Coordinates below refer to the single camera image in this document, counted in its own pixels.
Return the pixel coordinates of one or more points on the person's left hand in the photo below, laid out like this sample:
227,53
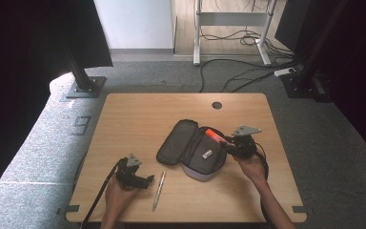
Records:
116,198

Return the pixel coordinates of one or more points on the silver pen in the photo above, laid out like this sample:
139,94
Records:
159,191

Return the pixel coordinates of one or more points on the black stand with grey base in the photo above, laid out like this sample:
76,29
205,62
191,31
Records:
84,86

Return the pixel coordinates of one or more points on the black curtain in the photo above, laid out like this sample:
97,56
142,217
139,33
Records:
28,47
362,63

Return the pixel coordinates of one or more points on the white eraser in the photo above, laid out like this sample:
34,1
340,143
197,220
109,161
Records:
207,154

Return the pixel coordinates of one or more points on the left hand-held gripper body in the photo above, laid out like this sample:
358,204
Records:
127,175

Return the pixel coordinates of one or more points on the black tape piece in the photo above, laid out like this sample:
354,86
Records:
70,209
300,209

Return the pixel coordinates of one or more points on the white desk frame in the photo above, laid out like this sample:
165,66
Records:
232,19

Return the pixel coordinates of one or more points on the person's right hand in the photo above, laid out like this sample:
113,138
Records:
254,168

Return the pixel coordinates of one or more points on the white power strip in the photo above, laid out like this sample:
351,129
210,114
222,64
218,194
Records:
284,72

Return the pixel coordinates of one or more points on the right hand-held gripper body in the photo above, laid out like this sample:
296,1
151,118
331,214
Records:
244,146

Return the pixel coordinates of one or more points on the dark grey pencil case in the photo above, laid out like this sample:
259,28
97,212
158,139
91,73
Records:
179,144

